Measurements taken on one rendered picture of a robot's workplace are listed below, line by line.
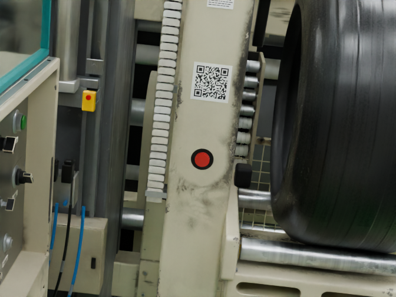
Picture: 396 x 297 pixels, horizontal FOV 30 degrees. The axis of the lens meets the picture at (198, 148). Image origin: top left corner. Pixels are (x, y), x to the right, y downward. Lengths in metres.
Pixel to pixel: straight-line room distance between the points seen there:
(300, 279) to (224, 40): 0.49
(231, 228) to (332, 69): 0.39
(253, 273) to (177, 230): 0.19
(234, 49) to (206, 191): 0.30
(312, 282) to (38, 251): 0.54
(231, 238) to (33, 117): 0.44
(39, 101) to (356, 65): 0.55
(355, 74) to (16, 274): 0.68
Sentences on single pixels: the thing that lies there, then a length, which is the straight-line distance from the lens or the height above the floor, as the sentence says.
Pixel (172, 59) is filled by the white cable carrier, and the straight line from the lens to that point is 1.46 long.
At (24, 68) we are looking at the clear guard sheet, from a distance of 1.16.
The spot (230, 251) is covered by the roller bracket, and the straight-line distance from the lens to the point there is 1.44.
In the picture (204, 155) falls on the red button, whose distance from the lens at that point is 1.49.
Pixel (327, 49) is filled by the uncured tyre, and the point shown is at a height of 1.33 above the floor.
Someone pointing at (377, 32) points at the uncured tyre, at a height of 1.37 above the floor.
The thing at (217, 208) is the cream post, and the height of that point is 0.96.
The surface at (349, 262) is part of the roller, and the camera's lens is 1.52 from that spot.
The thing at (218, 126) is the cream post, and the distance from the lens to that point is 1.47.
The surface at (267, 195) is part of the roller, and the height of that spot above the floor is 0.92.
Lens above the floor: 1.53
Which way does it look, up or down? 18 degrees down
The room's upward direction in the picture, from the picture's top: 7 degrees clockwise
